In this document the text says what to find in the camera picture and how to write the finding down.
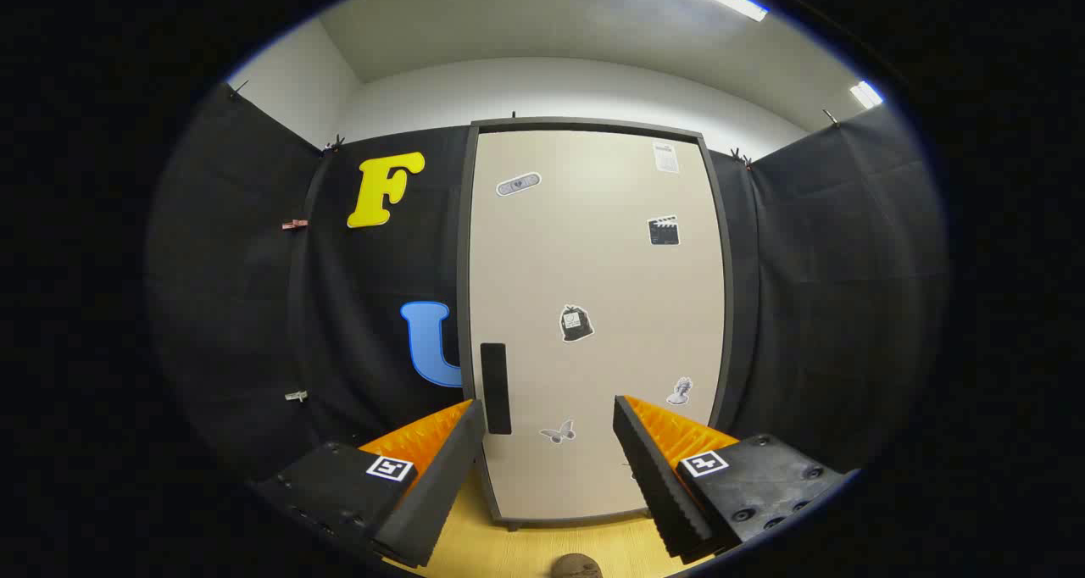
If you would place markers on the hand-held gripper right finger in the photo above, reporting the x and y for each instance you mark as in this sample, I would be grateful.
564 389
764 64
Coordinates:
657 485

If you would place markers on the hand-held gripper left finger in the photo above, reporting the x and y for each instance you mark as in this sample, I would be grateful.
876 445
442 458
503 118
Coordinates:
441 485

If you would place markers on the brown fuzzy shoe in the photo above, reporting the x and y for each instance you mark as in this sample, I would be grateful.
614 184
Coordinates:
576 566

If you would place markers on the beige shoe cabinet door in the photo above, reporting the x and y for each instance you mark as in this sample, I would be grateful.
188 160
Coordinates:
576 247

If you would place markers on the dark grey shoe cabinet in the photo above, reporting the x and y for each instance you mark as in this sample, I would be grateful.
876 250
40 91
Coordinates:
464 222

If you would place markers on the black backdrop cloth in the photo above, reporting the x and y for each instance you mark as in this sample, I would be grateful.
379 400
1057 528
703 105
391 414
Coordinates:
848 264

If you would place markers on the small ceiling light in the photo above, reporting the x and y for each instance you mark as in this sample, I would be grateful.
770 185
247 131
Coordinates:
866 95

